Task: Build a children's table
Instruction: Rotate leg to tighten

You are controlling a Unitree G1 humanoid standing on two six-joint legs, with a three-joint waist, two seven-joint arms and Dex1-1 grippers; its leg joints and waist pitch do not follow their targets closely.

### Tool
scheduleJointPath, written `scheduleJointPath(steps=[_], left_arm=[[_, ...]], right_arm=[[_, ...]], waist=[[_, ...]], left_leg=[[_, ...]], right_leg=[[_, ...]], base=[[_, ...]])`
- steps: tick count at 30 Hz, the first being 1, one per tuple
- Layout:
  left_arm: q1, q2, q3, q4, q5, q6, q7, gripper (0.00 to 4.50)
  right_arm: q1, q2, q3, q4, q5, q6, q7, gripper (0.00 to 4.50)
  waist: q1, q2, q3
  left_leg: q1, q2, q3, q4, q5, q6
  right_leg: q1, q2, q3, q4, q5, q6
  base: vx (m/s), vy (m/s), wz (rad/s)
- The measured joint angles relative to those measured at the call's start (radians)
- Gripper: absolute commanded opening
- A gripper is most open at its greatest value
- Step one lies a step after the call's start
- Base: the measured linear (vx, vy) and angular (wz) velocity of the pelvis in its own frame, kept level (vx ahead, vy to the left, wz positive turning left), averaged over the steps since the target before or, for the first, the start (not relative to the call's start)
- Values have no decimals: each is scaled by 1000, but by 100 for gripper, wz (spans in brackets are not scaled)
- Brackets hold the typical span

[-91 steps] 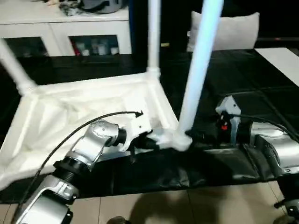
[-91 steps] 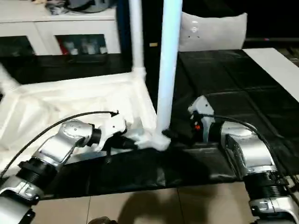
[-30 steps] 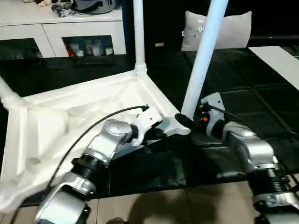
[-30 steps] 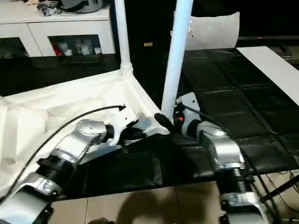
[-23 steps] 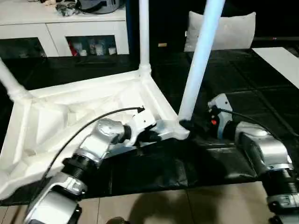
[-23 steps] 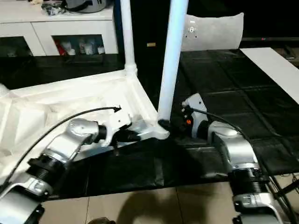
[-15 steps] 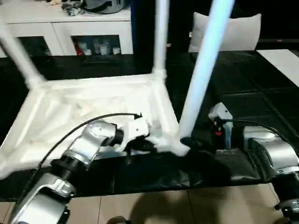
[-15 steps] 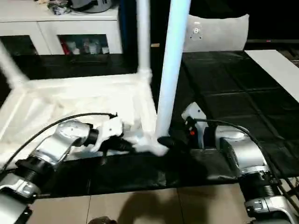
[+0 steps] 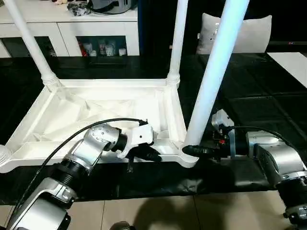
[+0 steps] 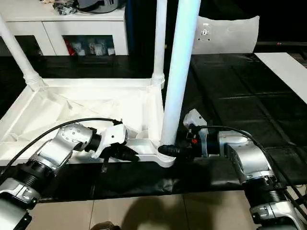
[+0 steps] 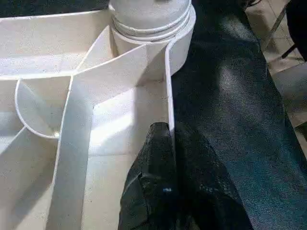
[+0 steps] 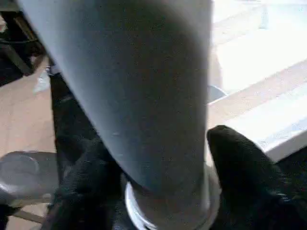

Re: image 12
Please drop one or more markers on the black stand base bar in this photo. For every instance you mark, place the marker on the black stand base bar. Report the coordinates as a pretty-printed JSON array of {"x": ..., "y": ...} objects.
[{"x": 16, "y": 60}]

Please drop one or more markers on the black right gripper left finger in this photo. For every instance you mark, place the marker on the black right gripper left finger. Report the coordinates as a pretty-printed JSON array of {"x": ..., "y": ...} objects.
[{"x": 88, "y": 187}]

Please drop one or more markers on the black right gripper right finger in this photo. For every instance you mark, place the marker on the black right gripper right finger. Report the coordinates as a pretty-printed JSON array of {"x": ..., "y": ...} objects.
[{"x": 251, "y": 187}]

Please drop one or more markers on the white plastic table leg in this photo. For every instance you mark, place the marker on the white plastic table leg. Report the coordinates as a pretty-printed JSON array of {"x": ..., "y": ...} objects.
[{"x": 132, "y": 83}]

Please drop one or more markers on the black work mat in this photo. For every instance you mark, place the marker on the black work mat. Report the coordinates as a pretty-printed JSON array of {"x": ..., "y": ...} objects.
[{"x": 69, "y": 115}]

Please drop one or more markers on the silver robot leg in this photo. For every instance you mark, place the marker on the silver robot leg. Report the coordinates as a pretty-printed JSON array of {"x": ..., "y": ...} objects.
[{"x": 24, "y": 172}]

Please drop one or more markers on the white plastic table top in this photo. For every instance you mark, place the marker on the white plastic table top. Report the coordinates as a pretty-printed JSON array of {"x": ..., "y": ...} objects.
[{"x": 263, "y": 60}]

